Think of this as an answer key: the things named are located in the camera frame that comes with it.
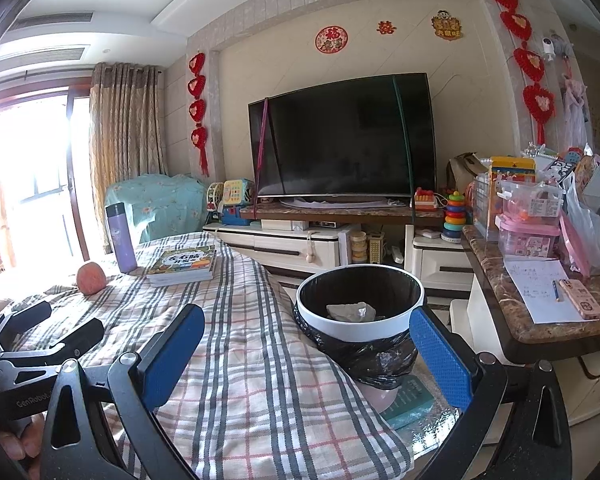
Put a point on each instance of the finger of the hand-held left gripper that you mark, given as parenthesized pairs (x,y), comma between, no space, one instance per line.
(27,320)
(75,340)

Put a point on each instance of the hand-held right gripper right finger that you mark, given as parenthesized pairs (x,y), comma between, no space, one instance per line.
(440,360)

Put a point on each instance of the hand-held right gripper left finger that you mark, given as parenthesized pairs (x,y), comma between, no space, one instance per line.
(175,355)

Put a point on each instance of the trash bin with black liner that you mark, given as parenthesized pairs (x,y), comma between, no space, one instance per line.
(380,365)

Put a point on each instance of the white trash bin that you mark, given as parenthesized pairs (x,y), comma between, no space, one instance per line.
(330,327)

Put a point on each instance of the person's left hand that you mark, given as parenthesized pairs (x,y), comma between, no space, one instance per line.
(22,442)

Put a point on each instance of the teal book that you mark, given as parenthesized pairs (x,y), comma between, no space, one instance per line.
(410,400)

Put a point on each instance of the orange red fruit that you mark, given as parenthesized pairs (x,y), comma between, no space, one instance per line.
(92,277)

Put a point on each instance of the marble top side cabinet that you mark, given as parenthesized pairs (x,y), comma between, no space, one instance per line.
(505,320)

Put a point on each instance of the plaid blanket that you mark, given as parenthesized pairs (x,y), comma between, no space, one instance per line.
(260,385)

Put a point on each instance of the crumpled grey tissue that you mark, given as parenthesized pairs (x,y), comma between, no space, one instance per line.
(352,311)

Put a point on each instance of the purple thermos bottle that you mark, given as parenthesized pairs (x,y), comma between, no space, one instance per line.
(122,240)

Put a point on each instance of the white paper sheet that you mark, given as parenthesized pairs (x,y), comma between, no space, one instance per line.
(535,285)

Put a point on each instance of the blue pen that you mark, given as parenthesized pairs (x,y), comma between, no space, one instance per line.
(556,291)

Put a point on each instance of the blue toy truck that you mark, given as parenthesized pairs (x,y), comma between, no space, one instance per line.
(234,217)

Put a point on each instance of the pink plastic storage box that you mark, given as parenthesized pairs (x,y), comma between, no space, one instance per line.
(527,237)

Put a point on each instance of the phone in pink case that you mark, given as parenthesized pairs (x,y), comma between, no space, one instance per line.
(582,300)

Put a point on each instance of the teal covered chair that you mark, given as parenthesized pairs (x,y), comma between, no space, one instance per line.
(155,200)

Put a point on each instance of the clear drawer organiser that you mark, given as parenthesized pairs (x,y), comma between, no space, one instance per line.
(485,207)

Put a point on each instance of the red toy telephone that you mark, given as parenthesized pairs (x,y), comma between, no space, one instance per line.
(427,200)

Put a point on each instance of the yellow wheel toy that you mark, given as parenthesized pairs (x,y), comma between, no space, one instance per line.
(215,196)

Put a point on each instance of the white wooden television stand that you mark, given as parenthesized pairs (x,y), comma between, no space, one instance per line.
(330,215)

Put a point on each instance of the clear lidded plastic box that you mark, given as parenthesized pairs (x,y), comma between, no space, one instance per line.
(530,200)

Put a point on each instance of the brown paper bag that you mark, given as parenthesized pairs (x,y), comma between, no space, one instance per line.
(465,170)

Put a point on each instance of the white plastic shopping bag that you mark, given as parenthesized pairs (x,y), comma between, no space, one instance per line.
(595,230)

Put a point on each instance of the yellow toy box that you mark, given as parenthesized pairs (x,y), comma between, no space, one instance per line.
(512,169)

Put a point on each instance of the black flat television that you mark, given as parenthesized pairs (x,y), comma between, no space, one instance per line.
(340,140)

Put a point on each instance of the ceiling air vent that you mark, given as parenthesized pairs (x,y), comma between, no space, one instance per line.
(55,21)
(35,56)

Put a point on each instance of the pink hanging clothes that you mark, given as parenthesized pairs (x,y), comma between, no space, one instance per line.
(575,110)

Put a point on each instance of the red paper character decoration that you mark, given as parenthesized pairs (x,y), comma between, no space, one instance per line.
(385,27)

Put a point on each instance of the brown balcony door frame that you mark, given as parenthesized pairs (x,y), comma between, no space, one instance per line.
(77,185)

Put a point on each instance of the white security camera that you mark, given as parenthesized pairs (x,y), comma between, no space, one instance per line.
(548,47)

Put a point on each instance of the golden figure wall decoration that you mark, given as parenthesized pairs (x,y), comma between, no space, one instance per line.
(447,23)

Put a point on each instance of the round red wall decoration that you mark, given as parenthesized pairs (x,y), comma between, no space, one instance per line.
(332,40)

